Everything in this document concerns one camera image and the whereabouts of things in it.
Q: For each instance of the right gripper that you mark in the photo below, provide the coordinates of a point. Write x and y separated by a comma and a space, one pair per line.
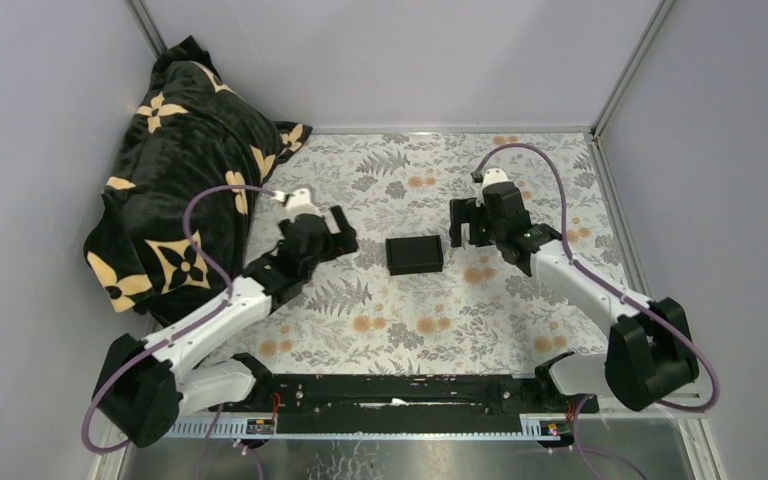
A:
466, 211

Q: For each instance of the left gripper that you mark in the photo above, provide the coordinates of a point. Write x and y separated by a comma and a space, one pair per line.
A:
342, 242

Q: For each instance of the black paper box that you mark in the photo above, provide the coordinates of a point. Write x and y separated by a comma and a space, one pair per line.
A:
414, 255

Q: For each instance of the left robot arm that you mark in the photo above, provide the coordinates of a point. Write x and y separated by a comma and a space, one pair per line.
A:
185, 351

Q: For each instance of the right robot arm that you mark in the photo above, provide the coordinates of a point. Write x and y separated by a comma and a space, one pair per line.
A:
646, 358

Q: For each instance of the floral tablecloth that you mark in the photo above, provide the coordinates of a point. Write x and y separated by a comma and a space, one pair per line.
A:
479, 315

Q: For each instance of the black floral blanket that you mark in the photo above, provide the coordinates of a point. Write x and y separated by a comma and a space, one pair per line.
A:
179, 203

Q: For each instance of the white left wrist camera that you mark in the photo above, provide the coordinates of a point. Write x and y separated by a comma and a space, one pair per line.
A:
300, 202

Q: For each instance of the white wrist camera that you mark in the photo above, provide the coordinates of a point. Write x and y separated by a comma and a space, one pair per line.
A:
493, 176
300, 202

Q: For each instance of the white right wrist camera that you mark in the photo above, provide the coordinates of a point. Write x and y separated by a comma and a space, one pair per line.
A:
493, 176

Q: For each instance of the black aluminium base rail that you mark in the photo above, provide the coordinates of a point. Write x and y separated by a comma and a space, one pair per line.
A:
388, 404

